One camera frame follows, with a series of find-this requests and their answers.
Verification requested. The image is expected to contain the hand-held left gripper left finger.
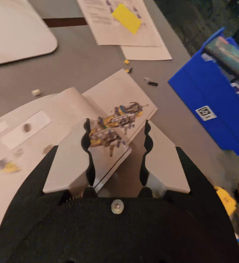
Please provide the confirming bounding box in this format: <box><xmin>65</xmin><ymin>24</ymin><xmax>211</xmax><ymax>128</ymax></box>
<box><xmin>43</xmin><ymin>118</ymin><xmax>96</xmax><ymax>198</ymax></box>

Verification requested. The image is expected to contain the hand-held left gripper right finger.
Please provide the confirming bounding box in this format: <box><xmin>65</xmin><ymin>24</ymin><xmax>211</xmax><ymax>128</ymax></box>
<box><xmin>140</xmin><ymin>120</ymin><xmax>191</xmax><ymax>197</ymax></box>

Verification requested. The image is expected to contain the lego instruction booklet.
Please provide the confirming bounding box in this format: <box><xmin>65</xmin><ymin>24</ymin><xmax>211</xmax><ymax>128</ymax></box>
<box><xmin>0</xmin><ymin>69</ymin><xmax>158</xmax><ymax>255</ymax></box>

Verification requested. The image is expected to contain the yellow plastic object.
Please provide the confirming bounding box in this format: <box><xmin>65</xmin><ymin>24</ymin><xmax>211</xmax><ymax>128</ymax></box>
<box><xmin>214</xmin><ymin>186</ymin><xmax>237</xmax><ymax>216</ymax></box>

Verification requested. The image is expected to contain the blue storage bin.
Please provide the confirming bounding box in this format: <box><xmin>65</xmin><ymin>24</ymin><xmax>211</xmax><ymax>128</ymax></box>
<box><xmin>168</xmin><ymin>27</ymin><xmax>239</xmax><ymax>156</ymax></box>

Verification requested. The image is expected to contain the plain white paper sheet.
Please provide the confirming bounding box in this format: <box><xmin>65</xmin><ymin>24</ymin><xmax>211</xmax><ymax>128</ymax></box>
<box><xmin>120</xmin><ymin>45</ymin><xmax>172</xmax><ymax>61</ymax></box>

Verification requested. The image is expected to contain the green cardboard box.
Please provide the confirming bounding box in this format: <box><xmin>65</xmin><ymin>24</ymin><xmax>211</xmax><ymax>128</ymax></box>
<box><xmin>205</xmin><ymin>37</ymin><xmax>239</xmax><ymax>79</ymax></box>

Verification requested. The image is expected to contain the printed white paper sheet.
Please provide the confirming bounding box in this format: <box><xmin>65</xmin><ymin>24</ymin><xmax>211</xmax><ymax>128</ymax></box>
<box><xmin>76</xmin><ymin>0</ymin><xmax>163</xmax><ymax>47</ymax></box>

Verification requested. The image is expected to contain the white rounded flat base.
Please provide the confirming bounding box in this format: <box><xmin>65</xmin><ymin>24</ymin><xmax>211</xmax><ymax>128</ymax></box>
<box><xmin>0</xmin><ymin>0</ymin><xmax>58</xmax><ymax>67</ymax></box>

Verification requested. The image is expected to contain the yellow sticky note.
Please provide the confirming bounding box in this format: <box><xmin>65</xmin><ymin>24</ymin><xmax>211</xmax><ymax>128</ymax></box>
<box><xmin>111</xmin><ymin>3</ymin><xmax>142</xmax><ymax>35</ymax></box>

